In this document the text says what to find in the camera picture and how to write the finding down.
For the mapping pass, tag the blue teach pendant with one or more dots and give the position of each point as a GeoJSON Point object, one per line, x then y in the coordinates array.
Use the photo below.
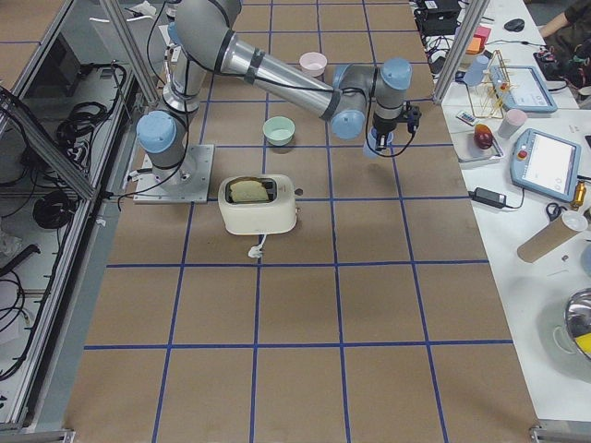
{"type": "Point", "coordinates": [522, 88]}
{"type": "Point", "coordinates": [545, 164]}

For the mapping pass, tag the mint green bowl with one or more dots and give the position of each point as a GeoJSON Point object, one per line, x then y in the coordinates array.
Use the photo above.
{"type": "Point", "coordinates": [279, 130]}

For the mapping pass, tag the cream white toaster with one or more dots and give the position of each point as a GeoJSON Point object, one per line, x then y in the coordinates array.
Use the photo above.
{"type": "Point", "coordinates": [277, 215]}

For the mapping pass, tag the red yellow mango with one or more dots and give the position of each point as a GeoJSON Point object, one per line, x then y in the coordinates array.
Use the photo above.
{"type": "Point", "coordinates": [483, 137]}

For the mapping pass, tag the cardboard tube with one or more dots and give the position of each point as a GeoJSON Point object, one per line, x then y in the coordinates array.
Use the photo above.
{"type": "Point", "coordinates": [556, 233]}

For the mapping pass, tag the metal weighing tray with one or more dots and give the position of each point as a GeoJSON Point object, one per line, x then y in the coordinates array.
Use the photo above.
{"type": "Point", "coordinates": [470, 155]}

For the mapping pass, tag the grey pink cup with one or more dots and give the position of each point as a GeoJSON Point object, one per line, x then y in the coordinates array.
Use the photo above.
{"type": "Point", "coordinates": [513, 120]}

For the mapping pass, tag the blue teach pendant near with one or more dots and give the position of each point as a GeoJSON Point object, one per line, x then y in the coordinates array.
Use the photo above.
{"type": "Point", "coordinates": [545, 164]}

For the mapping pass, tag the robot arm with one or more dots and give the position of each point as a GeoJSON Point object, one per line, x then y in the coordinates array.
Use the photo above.
{"type": "Point", "coordinates": [164, 132]}
{"type": "Point", "coordinates": [362, 100]}

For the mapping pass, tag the aluminium frame post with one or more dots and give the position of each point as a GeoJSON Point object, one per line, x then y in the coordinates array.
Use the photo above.
{"type": "Point", "coordinates": [473, 14]}

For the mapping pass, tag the blue teach pendant far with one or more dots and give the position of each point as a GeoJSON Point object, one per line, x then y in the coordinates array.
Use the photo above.
{"type": "Point", "coordinates": [522, 88]}

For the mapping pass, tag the black power adapter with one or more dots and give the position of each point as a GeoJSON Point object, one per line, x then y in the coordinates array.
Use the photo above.
{"type": "Point", "coordinates": [488, 197]}

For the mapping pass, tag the steel mixing bowl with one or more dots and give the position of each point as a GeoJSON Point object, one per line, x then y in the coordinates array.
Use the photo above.
{"type": "Point", "coordinates": [572, 336]}

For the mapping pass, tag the pink bowl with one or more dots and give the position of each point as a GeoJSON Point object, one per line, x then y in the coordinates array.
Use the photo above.
{"type": "Point", "coordinates": [313, 64]}

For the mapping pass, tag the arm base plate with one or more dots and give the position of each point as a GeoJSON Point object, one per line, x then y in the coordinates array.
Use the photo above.
{"type": "Point", "coordinates": [190, 184]}

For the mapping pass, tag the gold wire rack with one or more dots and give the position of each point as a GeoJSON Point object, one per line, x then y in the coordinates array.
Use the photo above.
{"type": "Point", "coordinates": [488, 99]}

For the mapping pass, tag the toast slice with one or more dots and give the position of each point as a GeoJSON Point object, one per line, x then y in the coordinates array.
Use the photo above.
{"type": "Point", "coordinates": [248, 191]}

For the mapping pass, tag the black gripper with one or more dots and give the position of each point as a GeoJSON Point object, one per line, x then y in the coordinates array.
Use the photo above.
{"type": "Point", "coordinates": [381, 126]}

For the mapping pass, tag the blue cup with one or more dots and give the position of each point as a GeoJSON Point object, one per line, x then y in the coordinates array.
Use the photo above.
{"type": "Point", "coordinates": [389, 136]}
{"type": "Point", "coordinates": [369, 149]}

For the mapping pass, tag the remote control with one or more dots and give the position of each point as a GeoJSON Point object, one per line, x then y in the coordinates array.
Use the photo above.
{"type": "Point", "coordinates": [466, 118]}

